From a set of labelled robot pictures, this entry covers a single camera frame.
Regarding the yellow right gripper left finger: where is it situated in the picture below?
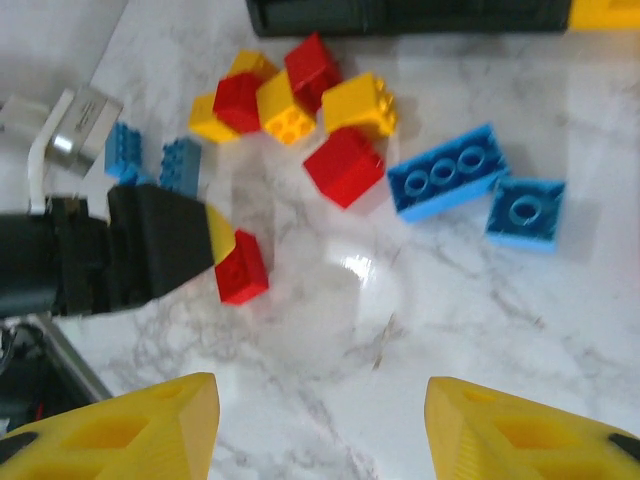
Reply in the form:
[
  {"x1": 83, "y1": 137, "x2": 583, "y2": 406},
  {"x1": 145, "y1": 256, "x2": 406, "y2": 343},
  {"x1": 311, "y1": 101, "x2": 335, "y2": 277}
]
[{"x1": 0, "y1": 372, "x2": 221, "y2": 480}]

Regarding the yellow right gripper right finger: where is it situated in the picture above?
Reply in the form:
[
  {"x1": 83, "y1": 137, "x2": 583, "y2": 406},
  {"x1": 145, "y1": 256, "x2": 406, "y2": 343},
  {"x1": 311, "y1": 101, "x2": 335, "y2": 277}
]
[{"x1": 424, "y1": 377, "x2": 640, "y2": 480}]

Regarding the red lego brick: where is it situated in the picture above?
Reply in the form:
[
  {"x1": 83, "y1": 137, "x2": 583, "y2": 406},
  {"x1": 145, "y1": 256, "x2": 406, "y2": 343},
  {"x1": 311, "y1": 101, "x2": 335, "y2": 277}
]
[
  {"x1": 302, "y1": 125, "x2": 387, "y2": 211},
  {"x1": 283, "y1": 32, "x2": 345, "y2": 115},
  {"x1": 212, "y1": 72, "x2": 266, "y2": 135},
  {"x1": 214, "y1": 228, "x2": 271, "y2": 307}
]

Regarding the yellow lego brick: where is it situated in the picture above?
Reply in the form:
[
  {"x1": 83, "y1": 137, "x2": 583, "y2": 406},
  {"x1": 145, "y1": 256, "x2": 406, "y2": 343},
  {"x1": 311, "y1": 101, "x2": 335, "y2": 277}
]
[
  {"x1": 320, "y1": 71, "x2": 400, "y2": 141},
  {"x1": 255, "y1": 68, "x2": 317, "y2": 146},
  {"x1": 188, "y1": 92, "x2": 242, "y2": 145},
  {"x1": 227, "y1": 48, "x2": 280, "y2": 84}
]

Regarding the square blue lego brick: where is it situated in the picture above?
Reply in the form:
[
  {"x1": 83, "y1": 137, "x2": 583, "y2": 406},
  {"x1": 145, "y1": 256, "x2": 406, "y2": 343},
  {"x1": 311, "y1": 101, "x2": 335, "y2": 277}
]
[{"x1": 485, "y1": 175, "x2": 567, "y2": 255}]

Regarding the long blue lego brick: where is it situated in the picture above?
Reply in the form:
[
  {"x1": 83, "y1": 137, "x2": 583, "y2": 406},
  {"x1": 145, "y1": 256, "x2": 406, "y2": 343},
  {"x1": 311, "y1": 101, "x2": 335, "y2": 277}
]
[{"x1": 386, "y1": 123, "x2": 512, "y2": 224}]

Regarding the small blue lego brick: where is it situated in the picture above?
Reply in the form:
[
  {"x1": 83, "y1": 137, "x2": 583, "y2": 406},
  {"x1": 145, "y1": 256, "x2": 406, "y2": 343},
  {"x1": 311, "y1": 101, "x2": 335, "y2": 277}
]
[
  {"x1": 103, "y1": 121, "x2": 157, "y2": 189},
  {"x1": 158, "y1": 135, "x2": 204, "y2": 195}
]

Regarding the yellow plastic container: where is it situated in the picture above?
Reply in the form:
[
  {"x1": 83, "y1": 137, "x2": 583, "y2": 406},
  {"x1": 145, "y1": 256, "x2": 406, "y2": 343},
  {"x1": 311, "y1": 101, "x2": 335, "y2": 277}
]
[{"x1": 567, "y1": 0, "x2": 640, "y2": 32}]

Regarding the aluminium frame rail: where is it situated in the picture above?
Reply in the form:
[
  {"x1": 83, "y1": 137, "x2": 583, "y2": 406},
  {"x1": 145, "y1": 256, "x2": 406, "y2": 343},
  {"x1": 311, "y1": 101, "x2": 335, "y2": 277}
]
[{"x1": 27, "y1": 313, "x2": 115, "y2": 404}]

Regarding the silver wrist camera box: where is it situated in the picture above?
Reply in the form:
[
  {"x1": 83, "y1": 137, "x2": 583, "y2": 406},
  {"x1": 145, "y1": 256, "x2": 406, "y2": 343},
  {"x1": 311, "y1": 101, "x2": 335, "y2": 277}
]
[{"x1": 44, "y1": 85, "x2": 125, "y2": 177}]

